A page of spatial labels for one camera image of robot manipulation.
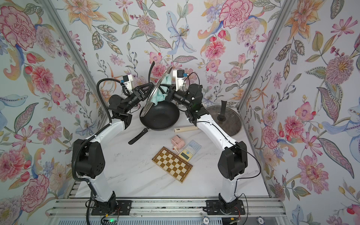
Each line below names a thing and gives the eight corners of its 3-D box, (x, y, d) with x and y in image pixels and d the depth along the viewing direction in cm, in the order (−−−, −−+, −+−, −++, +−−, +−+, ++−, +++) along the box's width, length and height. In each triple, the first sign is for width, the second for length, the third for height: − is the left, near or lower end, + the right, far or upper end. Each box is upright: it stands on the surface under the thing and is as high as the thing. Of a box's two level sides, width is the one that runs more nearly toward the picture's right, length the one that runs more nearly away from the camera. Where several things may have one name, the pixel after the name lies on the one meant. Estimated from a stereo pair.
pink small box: (178, 150, 97) (178, 147, 93) (170, 142, 101) (170, 139, 97) (185, 145, 99) (185, 142, 96) (177, 137, 103) (177, 134, 100)
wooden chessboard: (152, 161, 93) (151, 159, 90) (164, 147, 99) (164, 145, 97) (181, 183, 84) (181, 182, 82) (193, 166, 91) (193, 164, 88)
